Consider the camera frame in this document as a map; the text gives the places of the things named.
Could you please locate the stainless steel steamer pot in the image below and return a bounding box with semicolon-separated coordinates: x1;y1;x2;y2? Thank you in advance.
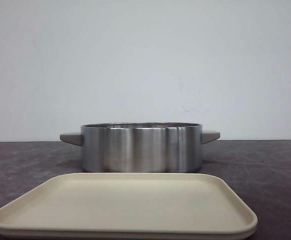
59;122;221;173

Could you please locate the beige rectangular tray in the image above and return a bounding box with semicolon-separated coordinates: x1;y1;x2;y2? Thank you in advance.
0;173;258;240

